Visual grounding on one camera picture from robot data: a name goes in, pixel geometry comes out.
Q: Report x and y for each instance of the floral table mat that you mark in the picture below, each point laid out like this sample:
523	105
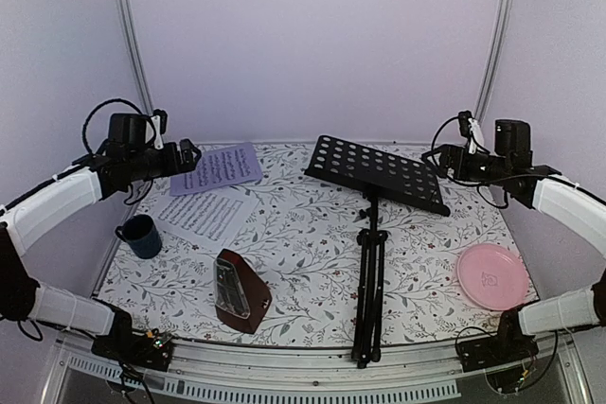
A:
301	239

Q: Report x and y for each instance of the white sheet music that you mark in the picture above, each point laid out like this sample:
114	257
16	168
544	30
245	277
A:
210	219

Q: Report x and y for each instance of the brown metronome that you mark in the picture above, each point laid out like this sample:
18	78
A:
242	298

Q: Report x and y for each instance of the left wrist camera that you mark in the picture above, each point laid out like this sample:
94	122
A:
159	121

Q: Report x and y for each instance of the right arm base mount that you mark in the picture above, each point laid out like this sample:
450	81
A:
513	358

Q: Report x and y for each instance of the dark blue mug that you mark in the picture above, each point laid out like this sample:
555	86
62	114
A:
140	234

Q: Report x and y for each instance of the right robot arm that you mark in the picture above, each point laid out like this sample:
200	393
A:
541	188

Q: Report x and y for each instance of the aluminium frame post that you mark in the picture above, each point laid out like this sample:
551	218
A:
126	19
497	43

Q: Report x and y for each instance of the front aluminium rail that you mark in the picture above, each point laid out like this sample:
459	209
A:
221	373

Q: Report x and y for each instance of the purple sheet music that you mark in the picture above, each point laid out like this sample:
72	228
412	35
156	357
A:
219	168

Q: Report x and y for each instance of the black music stand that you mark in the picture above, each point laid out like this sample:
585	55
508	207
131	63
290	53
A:
378	175

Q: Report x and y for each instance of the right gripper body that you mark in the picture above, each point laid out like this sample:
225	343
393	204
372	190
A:
468	172

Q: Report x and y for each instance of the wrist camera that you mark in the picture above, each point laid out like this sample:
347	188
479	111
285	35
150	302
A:
159	121
470	129

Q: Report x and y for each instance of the right aluminium frame post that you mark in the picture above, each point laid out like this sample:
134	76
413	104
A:
497	43

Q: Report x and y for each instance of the pink plate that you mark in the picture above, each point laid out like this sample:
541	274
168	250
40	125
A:
492	277

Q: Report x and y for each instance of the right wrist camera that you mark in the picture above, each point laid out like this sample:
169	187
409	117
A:
470	129

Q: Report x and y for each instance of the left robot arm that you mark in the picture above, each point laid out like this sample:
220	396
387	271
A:
133	152

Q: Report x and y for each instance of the left aluminium frame post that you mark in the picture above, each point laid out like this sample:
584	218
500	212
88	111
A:
126	19

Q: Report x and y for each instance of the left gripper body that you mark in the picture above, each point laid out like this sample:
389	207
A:
147	168

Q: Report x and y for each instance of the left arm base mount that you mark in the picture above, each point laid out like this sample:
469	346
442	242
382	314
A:
151	349

